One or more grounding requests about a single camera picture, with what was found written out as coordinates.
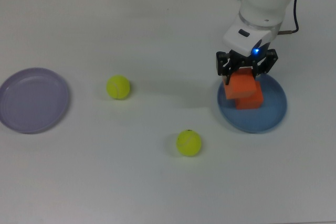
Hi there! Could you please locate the yellow tennis ball black print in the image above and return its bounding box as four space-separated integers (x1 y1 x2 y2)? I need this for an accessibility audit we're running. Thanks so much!
175 129 202 157

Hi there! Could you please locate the orange foam cube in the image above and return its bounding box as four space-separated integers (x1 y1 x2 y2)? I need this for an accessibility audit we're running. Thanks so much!
234 81 264 110
222 68 257 101

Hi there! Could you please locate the purple plastic plate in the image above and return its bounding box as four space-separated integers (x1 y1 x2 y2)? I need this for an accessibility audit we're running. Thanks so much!
0 67 71 134

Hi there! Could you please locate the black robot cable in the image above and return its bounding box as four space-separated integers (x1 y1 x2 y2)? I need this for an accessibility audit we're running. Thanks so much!
278 0 300 36

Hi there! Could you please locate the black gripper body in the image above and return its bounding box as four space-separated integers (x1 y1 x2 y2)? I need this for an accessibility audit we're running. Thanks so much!
229 50 268 72

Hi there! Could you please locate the blue plastic plate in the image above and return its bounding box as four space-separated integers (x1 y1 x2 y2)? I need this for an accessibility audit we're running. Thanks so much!
217 74 288 134

